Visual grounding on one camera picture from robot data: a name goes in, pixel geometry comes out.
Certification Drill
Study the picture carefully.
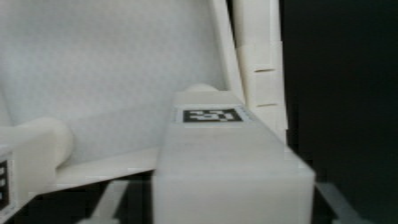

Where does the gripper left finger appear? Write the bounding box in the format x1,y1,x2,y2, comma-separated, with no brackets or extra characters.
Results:
77,180,153,224

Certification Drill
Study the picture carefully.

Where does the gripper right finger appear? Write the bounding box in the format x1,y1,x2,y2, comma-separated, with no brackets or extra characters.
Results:
315,182,374,224

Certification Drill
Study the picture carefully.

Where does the white desk leg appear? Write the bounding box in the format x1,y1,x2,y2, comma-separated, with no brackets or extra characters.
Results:
153,89,315,224
0,118,73,224

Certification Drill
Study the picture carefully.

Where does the white desk top tray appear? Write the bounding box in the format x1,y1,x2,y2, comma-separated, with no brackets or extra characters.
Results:
0,0,242,190

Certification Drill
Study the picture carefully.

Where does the white U-shaped frame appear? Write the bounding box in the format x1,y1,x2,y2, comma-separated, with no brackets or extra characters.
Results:
233,0,288,141

